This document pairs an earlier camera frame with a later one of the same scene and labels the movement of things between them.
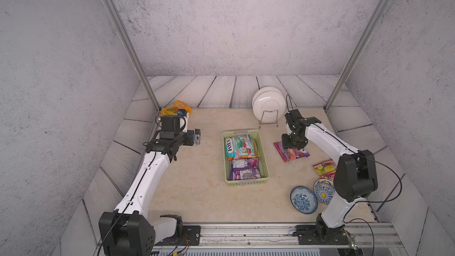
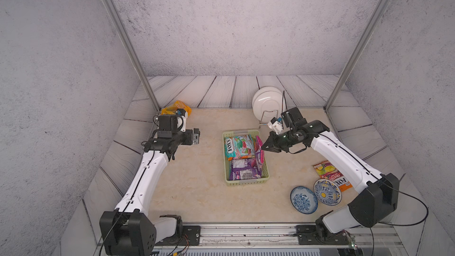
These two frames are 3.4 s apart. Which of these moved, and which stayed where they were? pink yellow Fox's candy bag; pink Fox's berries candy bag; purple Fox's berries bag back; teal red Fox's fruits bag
Moved: pink Fox's berries candy bag
Stayed: teal red Fox's fruits bag; pink yellow Fox's candy bag; purple Fox's berries bag back
